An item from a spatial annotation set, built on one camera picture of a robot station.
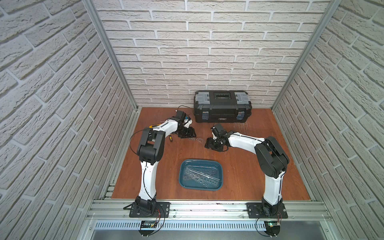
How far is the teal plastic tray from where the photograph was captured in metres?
0.83

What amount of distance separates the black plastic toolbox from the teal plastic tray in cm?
32

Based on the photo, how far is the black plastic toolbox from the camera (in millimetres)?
995
